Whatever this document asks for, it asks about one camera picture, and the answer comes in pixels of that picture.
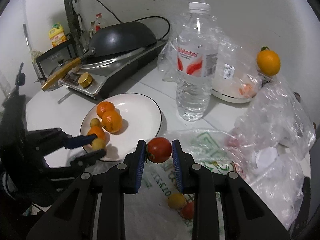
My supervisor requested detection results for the orange mandarin with dark spot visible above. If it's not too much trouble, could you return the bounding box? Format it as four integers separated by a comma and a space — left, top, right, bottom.
96, 101, 115, 118

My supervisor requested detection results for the orange on back bowl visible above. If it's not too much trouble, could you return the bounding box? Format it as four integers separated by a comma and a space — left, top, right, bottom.
256, 46, 281, 76

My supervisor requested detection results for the clear plastic water bottle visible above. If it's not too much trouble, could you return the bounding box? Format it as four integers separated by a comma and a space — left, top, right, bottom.
176, 2, 220, 121

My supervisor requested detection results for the crumpled clear plastic bag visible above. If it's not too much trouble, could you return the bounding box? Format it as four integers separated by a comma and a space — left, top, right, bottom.
225, 75, 316, 229

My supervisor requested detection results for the white bowl in plastic bag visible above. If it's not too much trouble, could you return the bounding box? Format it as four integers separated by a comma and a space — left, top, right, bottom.
157, 12, 262, 103

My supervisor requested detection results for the black metal rack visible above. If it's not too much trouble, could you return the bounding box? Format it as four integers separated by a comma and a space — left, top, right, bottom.
35, 38, 78, 81

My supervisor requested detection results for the large orange mandarin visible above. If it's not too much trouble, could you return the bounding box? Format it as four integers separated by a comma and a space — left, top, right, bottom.
101, 110, 123, 133

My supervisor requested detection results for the printed plastic bag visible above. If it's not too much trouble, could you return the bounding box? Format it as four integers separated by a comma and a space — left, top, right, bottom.
125, 127, 251, 240

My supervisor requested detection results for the small orange mandarin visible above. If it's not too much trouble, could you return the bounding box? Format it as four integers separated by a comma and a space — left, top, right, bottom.
87, 126, 106, 142

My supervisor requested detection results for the red tomato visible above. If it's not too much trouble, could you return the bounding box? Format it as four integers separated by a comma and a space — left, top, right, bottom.
146, 137, 172, 164
180, 202, 194, 220

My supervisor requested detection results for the red cap sauce bottle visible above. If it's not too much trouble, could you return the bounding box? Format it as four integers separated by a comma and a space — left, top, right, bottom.
94, 13, 107, 32

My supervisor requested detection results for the yellow oil bottle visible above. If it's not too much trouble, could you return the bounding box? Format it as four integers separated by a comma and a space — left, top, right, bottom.
48, 22, 67, 47

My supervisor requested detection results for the white plate black rim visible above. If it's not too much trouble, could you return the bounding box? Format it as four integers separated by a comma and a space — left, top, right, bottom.
80, 93, 162, 162

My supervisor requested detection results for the black power cable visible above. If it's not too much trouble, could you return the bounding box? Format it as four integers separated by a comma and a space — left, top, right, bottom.
85, 0, 171, 42

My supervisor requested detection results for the silver induction cooker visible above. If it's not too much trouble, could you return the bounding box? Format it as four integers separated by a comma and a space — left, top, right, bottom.
60, 40, 167, 99

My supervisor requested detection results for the yellow-green small fruit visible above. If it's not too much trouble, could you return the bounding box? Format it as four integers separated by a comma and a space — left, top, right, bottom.
89, 118, 101, 128
91, 138, 106, 151
167, 193, 187, 210

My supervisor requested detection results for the black wok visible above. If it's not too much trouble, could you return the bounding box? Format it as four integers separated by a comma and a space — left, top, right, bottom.
41, 21, 157, 91

